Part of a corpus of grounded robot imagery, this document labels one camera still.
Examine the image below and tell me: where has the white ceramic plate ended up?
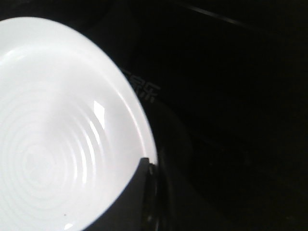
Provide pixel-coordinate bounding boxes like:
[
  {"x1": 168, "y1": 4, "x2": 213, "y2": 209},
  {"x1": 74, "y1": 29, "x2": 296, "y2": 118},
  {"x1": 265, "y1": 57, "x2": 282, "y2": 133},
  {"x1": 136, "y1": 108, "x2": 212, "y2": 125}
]
[{"x1": 0, "y1": 17, "x2": 158, "y2": 231}]

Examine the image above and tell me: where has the black glass gas hob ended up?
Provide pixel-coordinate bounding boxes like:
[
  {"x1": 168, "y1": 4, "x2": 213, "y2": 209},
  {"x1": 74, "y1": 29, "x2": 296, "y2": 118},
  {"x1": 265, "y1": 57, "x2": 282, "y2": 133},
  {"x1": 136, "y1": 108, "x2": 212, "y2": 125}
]
[{"x1": 60, "y1": 0, "x2": 308, "y2": 231}]

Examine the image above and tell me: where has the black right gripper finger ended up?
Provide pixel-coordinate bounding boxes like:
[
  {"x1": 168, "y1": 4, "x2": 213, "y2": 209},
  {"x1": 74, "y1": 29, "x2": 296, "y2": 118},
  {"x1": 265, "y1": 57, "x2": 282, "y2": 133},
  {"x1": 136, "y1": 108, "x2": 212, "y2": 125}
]
[{"x1": 85, "y1": 157, "x2": 160, "y2": 231}]

